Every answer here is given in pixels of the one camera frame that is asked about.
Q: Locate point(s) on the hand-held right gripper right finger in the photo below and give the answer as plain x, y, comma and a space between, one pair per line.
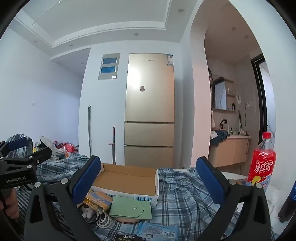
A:
210, 182

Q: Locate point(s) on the pile of red bags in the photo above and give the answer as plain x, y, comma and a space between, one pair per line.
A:
67, 147

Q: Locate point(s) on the wooden vanity cabinet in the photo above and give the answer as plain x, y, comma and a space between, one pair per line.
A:
231, 150

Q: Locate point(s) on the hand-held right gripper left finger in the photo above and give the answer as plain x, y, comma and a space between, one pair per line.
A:
86, 178

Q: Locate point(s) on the person's left hand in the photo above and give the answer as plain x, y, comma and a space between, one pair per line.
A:
10, 202

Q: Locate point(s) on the round tan coaster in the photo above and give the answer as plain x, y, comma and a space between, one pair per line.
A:
127, 220

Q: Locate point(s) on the gold refrigerator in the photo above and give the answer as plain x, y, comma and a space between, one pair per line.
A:
148, 104

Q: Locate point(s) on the black door frame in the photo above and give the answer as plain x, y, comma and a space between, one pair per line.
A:
260, 92

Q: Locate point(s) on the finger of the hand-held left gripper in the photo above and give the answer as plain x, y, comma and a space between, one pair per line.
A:
19, 141
40, 155

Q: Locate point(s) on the grey wall panel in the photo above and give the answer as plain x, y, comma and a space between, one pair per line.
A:
108, 67

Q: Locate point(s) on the white charger plug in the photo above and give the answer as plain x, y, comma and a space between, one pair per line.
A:
89, 212

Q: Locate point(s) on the dark drink bottle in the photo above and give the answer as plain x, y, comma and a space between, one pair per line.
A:
288, 208

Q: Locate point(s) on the green pouch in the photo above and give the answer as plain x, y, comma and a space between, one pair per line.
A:
124, 206

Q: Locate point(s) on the black tissue packet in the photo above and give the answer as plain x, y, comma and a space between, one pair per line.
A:
128, 238

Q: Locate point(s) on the black faucet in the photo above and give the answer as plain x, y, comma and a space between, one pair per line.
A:
223, 122

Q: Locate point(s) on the gold blue tissue packet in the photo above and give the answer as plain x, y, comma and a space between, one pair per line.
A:
99, 200

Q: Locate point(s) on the mirror cabinet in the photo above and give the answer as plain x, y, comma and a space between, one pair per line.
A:
219, 95

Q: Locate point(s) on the wooden wall shelf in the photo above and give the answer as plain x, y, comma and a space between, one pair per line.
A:
230, 95

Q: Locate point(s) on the red drink bottle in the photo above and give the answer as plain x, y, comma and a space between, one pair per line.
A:
261, 162

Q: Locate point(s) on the blue plaid shirt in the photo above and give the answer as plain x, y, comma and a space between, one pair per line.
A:
180, 199

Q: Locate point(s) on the light blue wipes packet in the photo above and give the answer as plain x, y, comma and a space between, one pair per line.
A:
157, 231

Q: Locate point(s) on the blue white fridge label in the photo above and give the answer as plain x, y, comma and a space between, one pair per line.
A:
170, 59

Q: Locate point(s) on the cardboard box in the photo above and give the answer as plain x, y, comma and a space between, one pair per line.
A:
129, 178

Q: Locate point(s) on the white plastic bag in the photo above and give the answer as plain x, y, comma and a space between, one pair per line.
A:
49, 143

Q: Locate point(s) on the blue clothes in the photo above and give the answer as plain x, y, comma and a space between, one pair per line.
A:
218, 136

